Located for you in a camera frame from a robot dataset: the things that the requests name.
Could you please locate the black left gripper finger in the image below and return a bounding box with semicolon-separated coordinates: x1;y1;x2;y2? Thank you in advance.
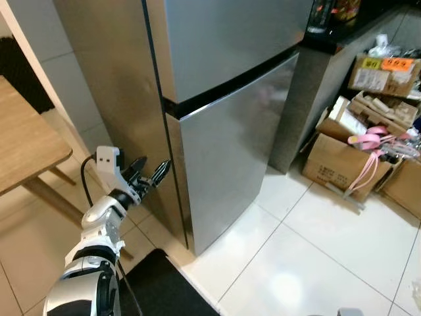
125;157;149;184
146;160;172;193

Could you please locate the silver two-door fridge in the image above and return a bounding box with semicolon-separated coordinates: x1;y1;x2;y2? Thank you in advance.
53;0;318;257

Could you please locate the plain cardboard box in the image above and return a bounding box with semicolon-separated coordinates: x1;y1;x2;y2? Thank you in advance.
380;157;421;219

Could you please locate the black floor mat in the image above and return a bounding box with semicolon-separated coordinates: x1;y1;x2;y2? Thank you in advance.
117;248;222;316

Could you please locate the open cardboard box with dividers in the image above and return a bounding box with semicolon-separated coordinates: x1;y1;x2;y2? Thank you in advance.
349;91;419;136

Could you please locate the pink plastic hanger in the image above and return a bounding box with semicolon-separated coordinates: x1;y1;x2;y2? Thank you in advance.
347;126;396;193

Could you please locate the black foam mat panel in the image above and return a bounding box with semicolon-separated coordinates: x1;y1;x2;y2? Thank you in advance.
0;36;55;114

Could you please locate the cardboard box with orange label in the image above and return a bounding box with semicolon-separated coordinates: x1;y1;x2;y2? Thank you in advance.
347;54;421;99

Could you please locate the large printed cardboard box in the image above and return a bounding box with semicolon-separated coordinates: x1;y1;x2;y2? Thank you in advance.
302;97;396;202

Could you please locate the white plastic bag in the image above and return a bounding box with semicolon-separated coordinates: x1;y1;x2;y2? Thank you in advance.
368;34;403;61

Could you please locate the black kitchen counter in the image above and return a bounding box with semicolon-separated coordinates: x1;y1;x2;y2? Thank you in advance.
301;0;421;56

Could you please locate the clear plastic bottle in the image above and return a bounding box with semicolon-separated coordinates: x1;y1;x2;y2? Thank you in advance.
307;0;336;34

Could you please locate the colourful snack jar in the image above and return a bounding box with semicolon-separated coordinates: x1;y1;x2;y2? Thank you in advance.
332;0;362;26

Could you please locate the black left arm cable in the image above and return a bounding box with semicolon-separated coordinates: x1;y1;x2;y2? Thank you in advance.
80;155;101;209

